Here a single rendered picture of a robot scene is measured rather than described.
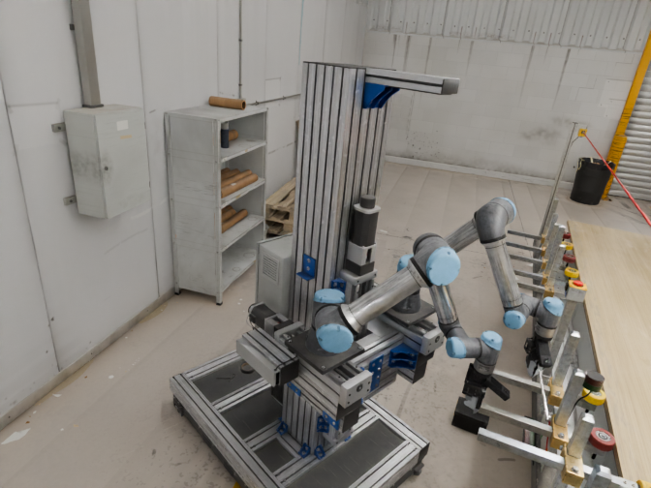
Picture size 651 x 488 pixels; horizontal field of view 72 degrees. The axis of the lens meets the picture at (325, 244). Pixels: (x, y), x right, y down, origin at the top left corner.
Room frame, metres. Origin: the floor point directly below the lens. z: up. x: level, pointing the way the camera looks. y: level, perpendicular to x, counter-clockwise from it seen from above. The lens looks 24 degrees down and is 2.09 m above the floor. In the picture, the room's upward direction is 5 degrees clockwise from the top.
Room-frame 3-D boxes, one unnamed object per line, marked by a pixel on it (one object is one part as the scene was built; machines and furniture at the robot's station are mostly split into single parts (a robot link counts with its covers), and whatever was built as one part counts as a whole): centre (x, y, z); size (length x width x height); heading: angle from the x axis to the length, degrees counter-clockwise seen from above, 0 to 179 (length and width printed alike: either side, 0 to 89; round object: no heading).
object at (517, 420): (1.28, -0.86, 0.84); 0.43 x 0.03 x 0.04; 68
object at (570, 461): (1.04, -0.84, 0.95); 0.14 x 0.06 x 0.05; 158
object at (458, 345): (1.37, -0.53, 1.12); 0.11 x 0.11 x 0.08; 9
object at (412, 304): (1.76, -0.38, 1.09); 0.15 x 0.15 x 0.10
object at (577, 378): (1.29, -0.94, 0.87); 0.04 x 0.04 x 0.48; 68
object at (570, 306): (1.77, -1.13, 0.93); 0.05 x 0.05 x 0.45; 68
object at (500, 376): (1.51, -0.95, 0.84); 0.44 x 0.03 x 0.04; 68
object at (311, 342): (1.41, -0.03, 1.09); 0.15 x 0.15 x 0.10
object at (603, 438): (1.21, -1.05, 0.85); 0.08 x 0.08 x 0.11
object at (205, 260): (3.70, 0.94, 0.78); 0.90 x 0.45 x 1.55; 165
